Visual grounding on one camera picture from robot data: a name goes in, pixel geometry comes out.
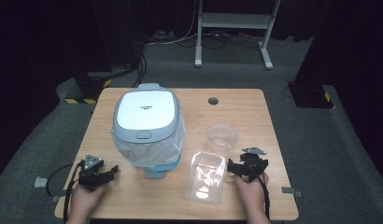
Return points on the crumpled white paper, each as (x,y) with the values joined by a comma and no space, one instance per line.
(40,182)

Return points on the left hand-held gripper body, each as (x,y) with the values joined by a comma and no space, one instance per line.
(91,179)

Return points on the black stand base yellow stripes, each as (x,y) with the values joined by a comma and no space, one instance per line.
(91,85)

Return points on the translucent plastic trash bag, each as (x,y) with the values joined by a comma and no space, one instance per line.
(149,152)

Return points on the grey trash can white lid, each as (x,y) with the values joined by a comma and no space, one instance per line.
(146,109)

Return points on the grey tape strip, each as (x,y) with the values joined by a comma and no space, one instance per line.
(291,191)
(59,196)

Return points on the clear rectangular plastic tray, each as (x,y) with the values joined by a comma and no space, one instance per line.
(205,177)

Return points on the person's left hand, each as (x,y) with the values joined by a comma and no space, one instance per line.
(83,199)

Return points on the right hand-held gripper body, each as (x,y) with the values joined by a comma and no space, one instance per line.
(253,165)

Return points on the white metal stand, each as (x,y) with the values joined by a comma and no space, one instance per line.
(233,20)

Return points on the person's right hand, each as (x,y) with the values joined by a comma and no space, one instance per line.
(252,194)

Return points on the black stand base yellow mark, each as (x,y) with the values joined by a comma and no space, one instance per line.
(309,95)

